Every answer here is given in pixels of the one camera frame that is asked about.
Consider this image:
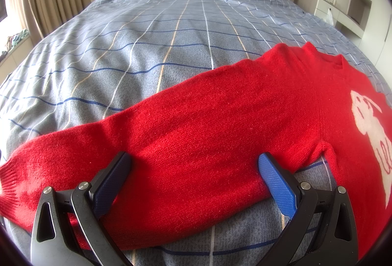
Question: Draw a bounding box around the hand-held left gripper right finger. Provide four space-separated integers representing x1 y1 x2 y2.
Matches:
258 153 359 266

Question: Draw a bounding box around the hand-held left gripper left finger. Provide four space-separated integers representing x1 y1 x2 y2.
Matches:
30 151 134 266

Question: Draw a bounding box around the red knit sweater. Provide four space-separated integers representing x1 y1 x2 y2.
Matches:
0 42 392 260

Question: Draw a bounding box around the blue plaid bedspread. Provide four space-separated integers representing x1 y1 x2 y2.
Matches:
0 0 392 266

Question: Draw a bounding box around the colourful cloth pile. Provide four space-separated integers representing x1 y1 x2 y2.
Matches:
3 29 29 54

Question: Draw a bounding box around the white bedside desk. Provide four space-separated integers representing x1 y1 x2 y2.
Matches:
294 0 372 38

